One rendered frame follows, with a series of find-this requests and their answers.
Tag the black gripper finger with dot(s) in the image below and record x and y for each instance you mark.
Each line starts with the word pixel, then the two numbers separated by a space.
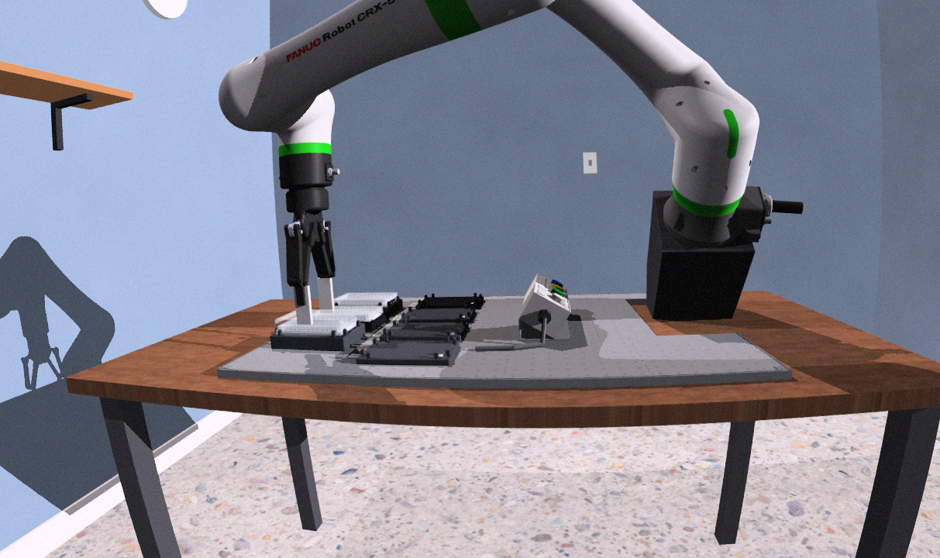
pixel 298 256
pixel 322 254

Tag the white button panel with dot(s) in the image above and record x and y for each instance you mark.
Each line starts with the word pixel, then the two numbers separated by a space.
pixel 549 301

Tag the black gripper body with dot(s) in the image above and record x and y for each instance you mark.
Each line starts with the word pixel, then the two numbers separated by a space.
pixel 307 205

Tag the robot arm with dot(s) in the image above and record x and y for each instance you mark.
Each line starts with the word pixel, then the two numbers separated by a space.
pixel 714 128

